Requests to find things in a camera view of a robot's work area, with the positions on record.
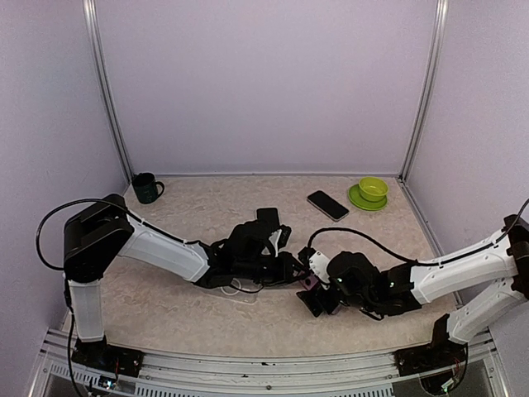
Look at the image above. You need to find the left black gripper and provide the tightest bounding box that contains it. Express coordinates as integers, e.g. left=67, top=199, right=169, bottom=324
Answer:
left=235, top=251, right=308, bottom=287

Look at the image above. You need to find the pink phone face down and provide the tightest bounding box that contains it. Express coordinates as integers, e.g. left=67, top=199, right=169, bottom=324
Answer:
left=300, top=275, right=319, bottom=290

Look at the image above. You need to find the clear case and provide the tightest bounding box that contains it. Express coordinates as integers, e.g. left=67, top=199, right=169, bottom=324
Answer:
left=220, top=278, right=258, bottom=304

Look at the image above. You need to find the black phone face up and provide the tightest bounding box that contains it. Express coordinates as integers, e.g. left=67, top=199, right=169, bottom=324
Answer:
left=255, top=208, right=280, bottom=227

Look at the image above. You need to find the purple-edged black-screen phone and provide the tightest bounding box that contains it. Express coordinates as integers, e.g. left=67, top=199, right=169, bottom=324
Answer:
left=307, top=190, right=350, bottom=222

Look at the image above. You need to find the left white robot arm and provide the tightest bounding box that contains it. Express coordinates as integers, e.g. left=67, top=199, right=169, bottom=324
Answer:
left=36, top=194, right=305, bottom=368

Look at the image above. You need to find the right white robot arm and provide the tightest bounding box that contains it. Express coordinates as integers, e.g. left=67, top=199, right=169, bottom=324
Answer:
left=297, top=215, right=528, bottom=367

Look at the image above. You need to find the green bowl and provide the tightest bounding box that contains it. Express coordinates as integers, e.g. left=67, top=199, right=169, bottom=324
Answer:
left=358, top=176, right=388, bottom=203

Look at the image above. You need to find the dark green mug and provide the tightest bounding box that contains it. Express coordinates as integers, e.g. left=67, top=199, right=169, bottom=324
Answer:
left=131, top=173, right=165, bottom=204

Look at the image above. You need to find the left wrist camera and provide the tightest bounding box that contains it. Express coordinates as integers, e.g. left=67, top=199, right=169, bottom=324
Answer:
left=269, top=225, right=292, bottom=256

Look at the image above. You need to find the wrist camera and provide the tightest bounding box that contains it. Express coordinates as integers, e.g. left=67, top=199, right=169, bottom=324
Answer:
left=269, top=225, right=292, bottom=256
left=298, top=247, right=330, bottom=289

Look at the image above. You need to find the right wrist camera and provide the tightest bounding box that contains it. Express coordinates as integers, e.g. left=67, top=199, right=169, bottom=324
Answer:
left=298, top=247, right=330, bottom=289

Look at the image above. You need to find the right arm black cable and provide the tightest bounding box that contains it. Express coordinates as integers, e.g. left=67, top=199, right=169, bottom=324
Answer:
left=307, top=198, right=529, bottom=265

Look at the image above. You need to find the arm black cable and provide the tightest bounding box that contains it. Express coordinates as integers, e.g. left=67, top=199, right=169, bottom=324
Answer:
left=35, top=198, right=265, bottom=294
left=307, top=198, right=529, bottom=265

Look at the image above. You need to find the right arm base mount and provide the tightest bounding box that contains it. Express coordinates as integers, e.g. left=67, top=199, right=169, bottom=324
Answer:
left=393, top=313, right=468, bottom=376

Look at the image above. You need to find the front aluminium rail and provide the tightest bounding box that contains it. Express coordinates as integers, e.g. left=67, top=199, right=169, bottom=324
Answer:
left=28, top=351, right=509, bottom=397

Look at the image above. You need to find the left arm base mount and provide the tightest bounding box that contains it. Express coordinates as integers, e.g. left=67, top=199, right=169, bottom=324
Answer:
left=72, top=337, right=145, bottom=378

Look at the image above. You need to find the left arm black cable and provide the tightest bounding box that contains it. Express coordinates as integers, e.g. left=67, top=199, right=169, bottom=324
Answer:
left=35, top=198, right=265, bottom=294

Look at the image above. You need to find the right aluminium frame post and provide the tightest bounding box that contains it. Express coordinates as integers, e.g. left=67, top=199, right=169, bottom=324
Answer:
left=399, top=0, right=449, bottom=184

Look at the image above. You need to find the aluminium frame post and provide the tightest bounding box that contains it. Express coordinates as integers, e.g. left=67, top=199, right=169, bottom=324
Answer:
left=83, top=0, right=134, bottom=183
left=399, top=0, right=449, bottom=184

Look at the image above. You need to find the left aluminium frame post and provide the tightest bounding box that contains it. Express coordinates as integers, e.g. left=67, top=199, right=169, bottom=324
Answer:
left=83, top=0, right=134, bottom=183

